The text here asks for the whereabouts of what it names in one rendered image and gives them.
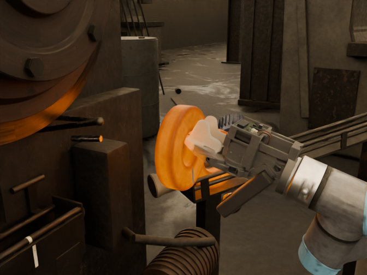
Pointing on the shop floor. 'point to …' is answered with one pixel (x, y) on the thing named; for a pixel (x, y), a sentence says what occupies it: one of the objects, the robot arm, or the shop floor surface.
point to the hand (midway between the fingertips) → (183, 137)
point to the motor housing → (185, 257)
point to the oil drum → (143, 77)
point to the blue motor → (225, 123)
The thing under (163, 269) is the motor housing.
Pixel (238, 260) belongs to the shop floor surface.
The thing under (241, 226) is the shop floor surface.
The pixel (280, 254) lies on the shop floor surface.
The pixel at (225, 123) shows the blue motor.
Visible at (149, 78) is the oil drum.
